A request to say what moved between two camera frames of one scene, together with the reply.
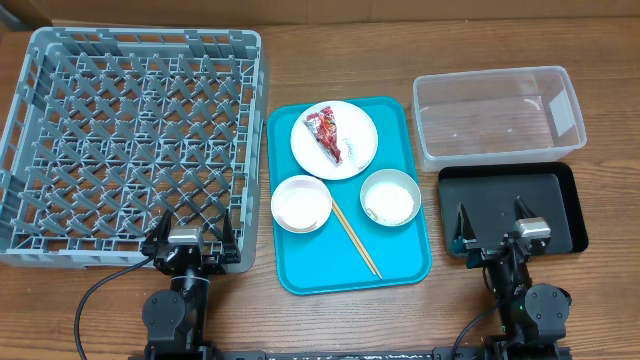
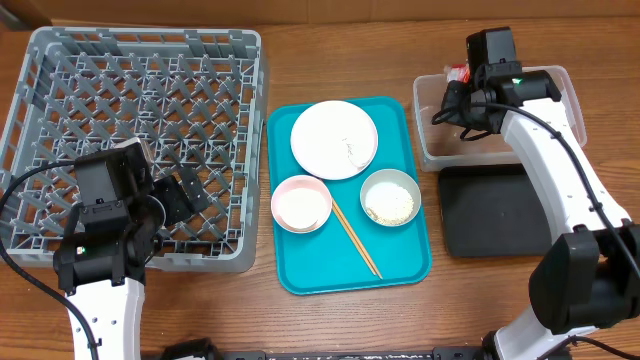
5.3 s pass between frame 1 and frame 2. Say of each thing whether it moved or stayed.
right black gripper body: moved
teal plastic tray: stayed
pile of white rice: stayed
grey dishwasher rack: stayed
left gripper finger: moved
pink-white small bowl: stayed
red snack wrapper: moved
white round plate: stayed
